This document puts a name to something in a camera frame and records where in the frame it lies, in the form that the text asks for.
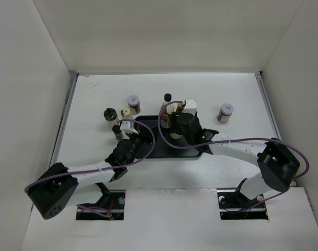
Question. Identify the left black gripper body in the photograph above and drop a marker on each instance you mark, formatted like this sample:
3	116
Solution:
138	140

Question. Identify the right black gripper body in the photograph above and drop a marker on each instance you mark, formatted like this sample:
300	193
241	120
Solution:
173	124

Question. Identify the yellow-cap red sauce bottle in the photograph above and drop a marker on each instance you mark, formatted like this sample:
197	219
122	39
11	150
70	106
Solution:
180	108

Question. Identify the tall black-cap sauce bottle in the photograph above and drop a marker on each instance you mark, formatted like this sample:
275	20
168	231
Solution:
165	118

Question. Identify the silver-lid white powder jar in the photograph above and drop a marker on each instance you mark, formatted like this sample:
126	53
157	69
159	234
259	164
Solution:
175	136

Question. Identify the red-label lid brown jar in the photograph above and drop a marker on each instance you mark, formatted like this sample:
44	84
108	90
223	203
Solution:
134	104

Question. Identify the red-label lid spice jar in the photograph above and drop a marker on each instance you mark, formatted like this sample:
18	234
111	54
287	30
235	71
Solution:
225	113

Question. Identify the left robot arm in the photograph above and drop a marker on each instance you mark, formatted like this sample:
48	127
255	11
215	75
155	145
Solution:
57	188

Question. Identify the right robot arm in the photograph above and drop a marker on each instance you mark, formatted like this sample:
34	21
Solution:
277	165

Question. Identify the small dark pepper bottle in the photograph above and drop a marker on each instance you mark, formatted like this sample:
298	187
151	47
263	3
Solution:
117	132

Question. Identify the black plastic tray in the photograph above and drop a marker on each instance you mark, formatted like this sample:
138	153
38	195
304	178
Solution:
161	149

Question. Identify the yellow-cap white powder jar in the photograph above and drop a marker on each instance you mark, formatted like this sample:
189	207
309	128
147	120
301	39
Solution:
126	114

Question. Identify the black-cap shaker jar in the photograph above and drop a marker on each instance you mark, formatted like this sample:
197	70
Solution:
111	117

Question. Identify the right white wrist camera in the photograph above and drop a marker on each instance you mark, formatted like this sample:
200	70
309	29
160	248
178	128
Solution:
190	106

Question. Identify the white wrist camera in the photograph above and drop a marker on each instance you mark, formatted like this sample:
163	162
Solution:
128	127
190	106

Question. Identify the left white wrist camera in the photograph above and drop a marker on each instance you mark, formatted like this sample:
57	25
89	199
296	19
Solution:
128	127

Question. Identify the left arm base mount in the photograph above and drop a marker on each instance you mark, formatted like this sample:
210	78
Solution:
109	206

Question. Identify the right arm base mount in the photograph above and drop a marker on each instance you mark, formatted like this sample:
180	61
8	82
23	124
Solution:
234	206

